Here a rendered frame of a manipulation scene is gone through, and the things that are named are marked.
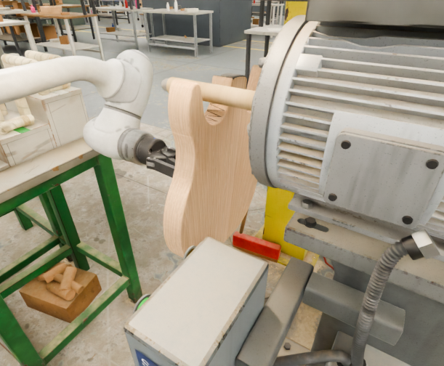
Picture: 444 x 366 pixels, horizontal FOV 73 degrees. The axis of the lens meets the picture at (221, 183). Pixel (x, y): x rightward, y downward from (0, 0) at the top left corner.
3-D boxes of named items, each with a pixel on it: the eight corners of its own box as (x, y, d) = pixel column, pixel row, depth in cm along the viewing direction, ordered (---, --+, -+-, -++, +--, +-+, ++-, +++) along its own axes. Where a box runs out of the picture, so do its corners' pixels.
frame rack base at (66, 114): (93, 133, 117) (82, 88, 107) (57, 148, 106) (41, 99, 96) (50, 119, 129) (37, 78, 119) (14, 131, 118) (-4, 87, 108)
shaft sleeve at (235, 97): (260, 109, 52) (262, 90, 50) (252, 113, 49) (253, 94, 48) (177, 92, 59) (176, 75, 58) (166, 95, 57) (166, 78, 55)
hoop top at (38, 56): (66, 64, 103) (63, 54, 102) (57, 66, 101) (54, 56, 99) (33, 58, 113) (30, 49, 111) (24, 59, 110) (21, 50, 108)
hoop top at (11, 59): (43, 69, 98) (40, 59, 96) (33, 71, 95) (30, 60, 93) (10, 62, 107) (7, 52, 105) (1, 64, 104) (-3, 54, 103)
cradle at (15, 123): (38, 123, 100) (34, 113, 98) (2, 135, 92) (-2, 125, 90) (32, 120, 102) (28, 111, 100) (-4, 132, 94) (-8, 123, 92)
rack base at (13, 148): (58, 147, 106) (50, 123, 101) (11, 167, 95) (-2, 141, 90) (15, 131, 118) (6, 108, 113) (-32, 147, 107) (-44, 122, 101)
